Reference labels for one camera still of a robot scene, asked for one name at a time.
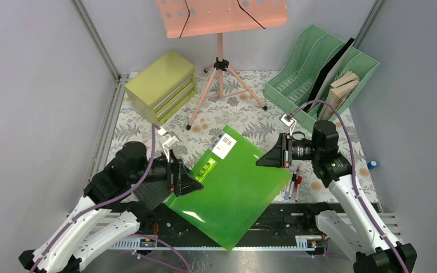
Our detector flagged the green file organizer rack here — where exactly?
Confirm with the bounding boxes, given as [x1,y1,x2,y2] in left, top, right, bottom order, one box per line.
[263,25,380,114]

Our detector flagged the yellow-green drawer cabinet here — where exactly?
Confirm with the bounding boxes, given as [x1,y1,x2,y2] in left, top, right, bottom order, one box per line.
[125,50,197,126]

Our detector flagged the green puzzle book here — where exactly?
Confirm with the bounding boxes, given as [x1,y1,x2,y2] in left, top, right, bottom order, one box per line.
[318,92,337,120]

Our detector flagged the black pen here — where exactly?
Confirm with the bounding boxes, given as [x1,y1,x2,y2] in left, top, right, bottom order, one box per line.
[288,174,298,200]

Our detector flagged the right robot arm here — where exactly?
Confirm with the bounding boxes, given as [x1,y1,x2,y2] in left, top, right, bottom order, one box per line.
[256,120,417,272]

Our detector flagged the dark grey studded plate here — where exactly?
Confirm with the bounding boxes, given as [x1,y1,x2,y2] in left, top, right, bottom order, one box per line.
[133,181,172,210]

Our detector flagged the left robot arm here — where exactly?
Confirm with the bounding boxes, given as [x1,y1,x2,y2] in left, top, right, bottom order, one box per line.
[18,141,204,272]

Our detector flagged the pink music stand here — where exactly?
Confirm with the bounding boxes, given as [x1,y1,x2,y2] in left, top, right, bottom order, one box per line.
[156,1,287,130]

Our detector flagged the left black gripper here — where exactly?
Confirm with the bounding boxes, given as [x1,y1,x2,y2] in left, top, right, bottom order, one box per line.
[131,146,205,195]

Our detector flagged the floral tablecloth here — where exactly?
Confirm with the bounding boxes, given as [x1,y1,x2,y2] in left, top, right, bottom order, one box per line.
[106,71,380,205]

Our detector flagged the purple cable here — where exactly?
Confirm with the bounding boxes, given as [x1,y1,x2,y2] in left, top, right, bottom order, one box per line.
[284,100,410,273]
[28,123,191,273]

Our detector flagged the red marker pen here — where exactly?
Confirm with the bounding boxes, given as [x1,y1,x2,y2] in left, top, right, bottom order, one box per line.
[294,166,302,202]

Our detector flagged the grey cable duct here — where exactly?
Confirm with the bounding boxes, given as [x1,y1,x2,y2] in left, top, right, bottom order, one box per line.
[109,236,328,252]

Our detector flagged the blue white marker pen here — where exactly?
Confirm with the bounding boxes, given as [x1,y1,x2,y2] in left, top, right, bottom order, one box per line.
[283,181,294,200]

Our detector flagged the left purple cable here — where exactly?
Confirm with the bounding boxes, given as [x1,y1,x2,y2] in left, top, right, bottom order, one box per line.
[28,123,191,273]

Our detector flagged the purple puzzle book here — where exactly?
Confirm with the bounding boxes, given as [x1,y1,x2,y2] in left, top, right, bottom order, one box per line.
[328,71,360,110]

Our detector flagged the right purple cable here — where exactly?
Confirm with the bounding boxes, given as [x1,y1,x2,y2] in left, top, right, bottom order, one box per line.
[284,100,410,273]

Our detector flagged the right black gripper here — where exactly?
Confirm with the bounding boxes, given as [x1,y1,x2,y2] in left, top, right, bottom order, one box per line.
[256,133,321,168]

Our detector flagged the green transparent folder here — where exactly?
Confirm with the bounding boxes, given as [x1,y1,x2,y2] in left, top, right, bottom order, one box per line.
[166,125,292,251]

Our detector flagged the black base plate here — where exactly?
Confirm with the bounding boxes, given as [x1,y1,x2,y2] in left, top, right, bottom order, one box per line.
[81,202,380,249]

